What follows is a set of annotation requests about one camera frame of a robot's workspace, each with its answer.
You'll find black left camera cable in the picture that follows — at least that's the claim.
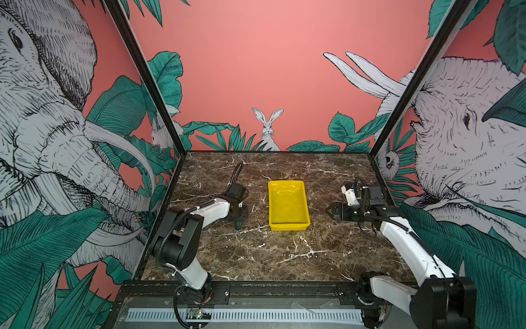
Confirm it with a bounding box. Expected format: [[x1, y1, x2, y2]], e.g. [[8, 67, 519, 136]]
[[228, 162, 244, 186]]

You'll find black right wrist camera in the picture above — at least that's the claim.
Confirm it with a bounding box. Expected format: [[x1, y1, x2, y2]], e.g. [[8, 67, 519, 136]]
[[341, 183, 387, 207]]

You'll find black corner post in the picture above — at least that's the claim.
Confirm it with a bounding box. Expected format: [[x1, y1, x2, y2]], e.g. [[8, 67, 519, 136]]
[[102, 0, 186, 156], [368, 0, 477, 158]]

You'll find black left corner post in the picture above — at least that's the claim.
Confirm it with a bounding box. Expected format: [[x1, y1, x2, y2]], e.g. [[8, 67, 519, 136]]
[[102, 0, 186, 156]]

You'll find black right corner post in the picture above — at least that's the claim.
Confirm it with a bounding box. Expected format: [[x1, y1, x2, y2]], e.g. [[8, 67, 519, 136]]
[[368, 0, 477, 158]]

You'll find white slotted cable duct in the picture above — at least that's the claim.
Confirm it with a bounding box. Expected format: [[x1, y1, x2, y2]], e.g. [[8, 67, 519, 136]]
[[125, 308, 364, 325]]

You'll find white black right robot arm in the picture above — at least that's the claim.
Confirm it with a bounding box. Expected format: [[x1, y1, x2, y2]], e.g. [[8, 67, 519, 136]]
[[325, 202, 477, 328]]

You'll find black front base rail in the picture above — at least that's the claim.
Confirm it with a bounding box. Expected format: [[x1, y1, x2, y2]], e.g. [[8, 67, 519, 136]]
[[111, 280, 390, 315]]

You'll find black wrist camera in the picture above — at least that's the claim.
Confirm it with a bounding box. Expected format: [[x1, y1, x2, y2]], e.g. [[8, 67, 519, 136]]
[[225, 182, 247, 202], [341, 183, 387, 207]]

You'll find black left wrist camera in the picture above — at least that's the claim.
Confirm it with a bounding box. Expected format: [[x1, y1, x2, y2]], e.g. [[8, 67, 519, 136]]
[[225, 182, 247, 202]]

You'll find yellow plastic bin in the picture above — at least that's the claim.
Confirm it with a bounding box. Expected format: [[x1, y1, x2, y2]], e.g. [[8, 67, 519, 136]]
[[268, 180, 310, 231]]

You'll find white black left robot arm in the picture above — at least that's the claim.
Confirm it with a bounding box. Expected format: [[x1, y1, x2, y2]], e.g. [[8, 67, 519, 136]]
[[149, 197, 248, 291]]

